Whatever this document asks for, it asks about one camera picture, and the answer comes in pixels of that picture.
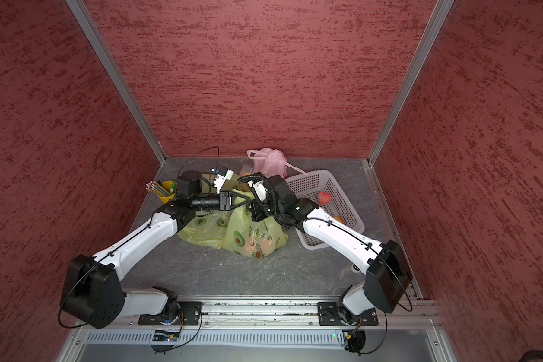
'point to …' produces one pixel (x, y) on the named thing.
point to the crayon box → (246, 170)
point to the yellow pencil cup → (165, 190)
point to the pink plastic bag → (271, 162)
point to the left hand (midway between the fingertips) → (247, 205)
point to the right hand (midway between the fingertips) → (248, 211)
